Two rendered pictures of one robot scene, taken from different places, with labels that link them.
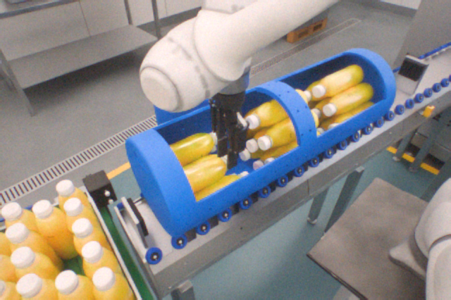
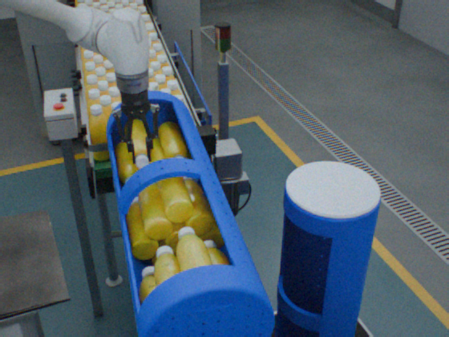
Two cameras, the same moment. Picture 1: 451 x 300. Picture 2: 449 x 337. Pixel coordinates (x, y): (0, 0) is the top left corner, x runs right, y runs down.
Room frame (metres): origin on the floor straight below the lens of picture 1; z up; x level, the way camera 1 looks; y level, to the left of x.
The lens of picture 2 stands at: (1.31, -1.21, 2.03)
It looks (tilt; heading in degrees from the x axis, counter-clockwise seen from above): 34 degrees down; 112
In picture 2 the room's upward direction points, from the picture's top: straight up
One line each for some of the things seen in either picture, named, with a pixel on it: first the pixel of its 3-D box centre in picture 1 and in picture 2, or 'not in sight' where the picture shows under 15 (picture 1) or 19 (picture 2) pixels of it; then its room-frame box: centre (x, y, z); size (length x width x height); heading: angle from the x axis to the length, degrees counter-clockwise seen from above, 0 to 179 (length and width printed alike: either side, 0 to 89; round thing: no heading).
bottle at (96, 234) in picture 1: (95, 249); not in sight; (0.38, 0.33, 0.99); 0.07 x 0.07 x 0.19
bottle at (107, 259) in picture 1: (105, 272); not in sight; (0.32, 0.29, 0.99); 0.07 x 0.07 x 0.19
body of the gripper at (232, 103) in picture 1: (228, 103); (135, 103); (0.57, -0.01, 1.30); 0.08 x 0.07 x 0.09; 35
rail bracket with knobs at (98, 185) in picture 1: (101, 191); (204, 142); (0.60, 0.39, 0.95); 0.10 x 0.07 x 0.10; 35
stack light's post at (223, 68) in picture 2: not in sight; (224, 174); (0.54, 0.76, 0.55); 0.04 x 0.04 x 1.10; 35
